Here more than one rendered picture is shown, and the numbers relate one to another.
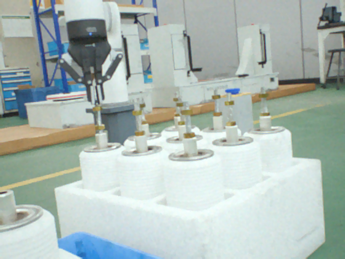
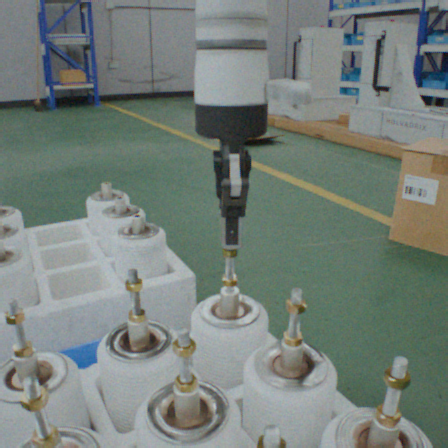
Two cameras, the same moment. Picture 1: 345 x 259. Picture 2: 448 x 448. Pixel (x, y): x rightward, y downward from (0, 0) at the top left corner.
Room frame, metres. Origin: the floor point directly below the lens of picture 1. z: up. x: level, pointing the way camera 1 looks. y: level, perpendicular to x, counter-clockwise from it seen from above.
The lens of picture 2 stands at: (0.92, -0.29, 0.54)
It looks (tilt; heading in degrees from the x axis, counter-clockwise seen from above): 22 degrees down; 105
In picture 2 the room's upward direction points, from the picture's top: straight up
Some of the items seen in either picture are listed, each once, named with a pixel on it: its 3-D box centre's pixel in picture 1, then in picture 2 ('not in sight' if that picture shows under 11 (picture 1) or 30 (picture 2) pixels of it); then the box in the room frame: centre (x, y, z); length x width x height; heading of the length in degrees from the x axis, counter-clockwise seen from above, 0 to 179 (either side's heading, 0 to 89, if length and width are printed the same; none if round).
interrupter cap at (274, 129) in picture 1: (265, 130); not in sight; (0.82, -0.19, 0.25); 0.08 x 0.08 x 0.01
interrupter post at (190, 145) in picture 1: (190, 147); (27, 365); (0.65, -0.03, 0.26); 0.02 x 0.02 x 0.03
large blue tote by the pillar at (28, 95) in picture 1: (38, 102); not in sight; (5.38, 1.66, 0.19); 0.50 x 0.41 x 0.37; 46
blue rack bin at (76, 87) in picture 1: (73, 84); not in sight; (6.09, 1.34, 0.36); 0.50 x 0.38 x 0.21; 43
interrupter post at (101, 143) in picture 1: (101, 142); (229, 301); (0.82, 0.14, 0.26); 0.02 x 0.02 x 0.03
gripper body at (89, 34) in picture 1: (88, 43); (231, 141); (0.82, 0.14, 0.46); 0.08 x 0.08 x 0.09
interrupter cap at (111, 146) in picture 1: (102, 148); (229, 310); (0.82, 0.14, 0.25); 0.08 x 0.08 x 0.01
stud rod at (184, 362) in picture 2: (182, 114); (185, 366); (0.82, -0.03, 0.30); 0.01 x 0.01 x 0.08; 50
